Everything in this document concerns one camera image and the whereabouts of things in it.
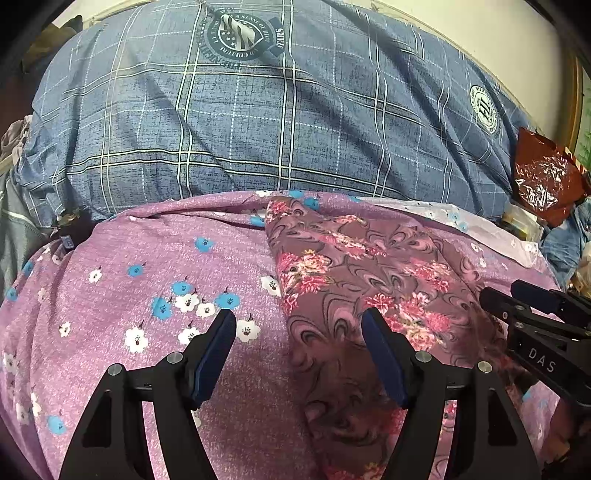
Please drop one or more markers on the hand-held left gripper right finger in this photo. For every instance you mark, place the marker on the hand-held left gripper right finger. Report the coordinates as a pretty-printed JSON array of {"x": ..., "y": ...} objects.
[{"x": 383, "y": 360}]

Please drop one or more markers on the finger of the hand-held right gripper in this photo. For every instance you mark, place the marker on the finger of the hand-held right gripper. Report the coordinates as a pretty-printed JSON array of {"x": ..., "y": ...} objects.
[
  {"x": 535, "y": 294},
  {"x": 498, "y": 302}
]

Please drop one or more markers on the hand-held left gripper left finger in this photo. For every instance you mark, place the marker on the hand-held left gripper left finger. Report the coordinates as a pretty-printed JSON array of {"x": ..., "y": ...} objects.
[{"x": 214, "y": 355}]

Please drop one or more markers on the maroon floral garment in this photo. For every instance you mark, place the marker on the maroon floral garment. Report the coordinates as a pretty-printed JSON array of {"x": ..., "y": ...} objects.
[{"x": 351, "y": 277}]

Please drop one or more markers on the blue denim cloth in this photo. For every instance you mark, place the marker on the blue denim cloth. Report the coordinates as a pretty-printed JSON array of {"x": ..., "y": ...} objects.
[{"x": 565, "y": 240}]

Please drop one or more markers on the green yellow packet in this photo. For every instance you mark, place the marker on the green yellow packet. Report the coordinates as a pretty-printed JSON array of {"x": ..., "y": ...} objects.
[{"x": 521, "y": 224}]

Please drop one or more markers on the purple floral bedsheet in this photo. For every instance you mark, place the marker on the purple floral bedsheet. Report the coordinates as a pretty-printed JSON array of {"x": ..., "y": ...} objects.
[{"x": 138, "y": 295}]

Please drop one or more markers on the red plastic bag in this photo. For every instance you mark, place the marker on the red plastic bag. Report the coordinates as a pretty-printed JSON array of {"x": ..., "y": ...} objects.
[{"x": 545, "y": 180}]

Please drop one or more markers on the grey striped cloth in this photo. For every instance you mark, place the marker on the grey striped cloth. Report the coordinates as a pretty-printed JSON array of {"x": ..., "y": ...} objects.
[{"x": 18, "y": 235}]

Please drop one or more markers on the blue plaid quilt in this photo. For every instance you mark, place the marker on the blue plaid quilt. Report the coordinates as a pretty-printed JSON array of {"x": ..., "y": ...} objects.
[{"x": 277, "y": 129}]

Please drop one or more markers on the crumpled pale cloth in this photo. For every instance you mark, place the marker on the crumpled pale cloth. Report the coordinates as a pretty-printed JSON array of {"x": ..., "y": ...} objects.
[{"x": 14, "y": 138}]

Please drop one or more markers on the olive green cloth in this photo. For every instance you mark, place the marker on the olive green cloth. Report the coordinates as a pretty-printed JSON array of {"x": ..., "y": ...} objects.
[{"x": 51, "y": 41}]

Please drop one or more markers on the golden wooden frame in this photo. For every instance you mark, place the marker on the golden wooden frame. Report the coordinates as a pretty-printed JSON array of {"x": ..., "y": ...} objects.
[{"x": 577, "y": 101}]

